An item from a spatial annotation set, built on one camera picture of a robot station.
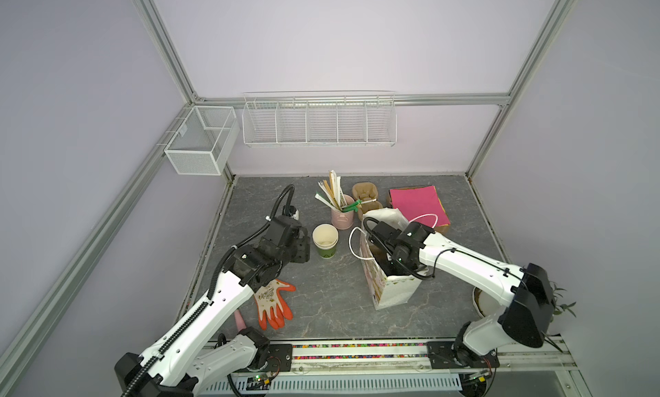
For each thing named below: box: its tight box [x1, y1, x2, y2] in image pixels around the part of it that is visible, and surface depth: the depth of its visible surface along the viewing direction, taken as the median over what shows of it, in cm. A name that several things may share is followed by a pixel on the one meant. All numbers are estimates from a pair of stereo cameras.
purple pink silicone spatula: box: [233, 309, 248, 332], surface depth 81 cm
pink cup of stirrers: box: [314, 170, 378, 231], surface depth 98 cm
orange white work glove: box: [253, 279, 297, 331], surface depth 84 cm
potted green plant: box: [549, 280, 577, 324], surface depth 69 cm
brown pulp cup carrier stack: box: [352, 182, 384, 221], surface depth 114 cm
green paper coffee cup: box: [311, 223, 340, 259], surface depth 90 cm
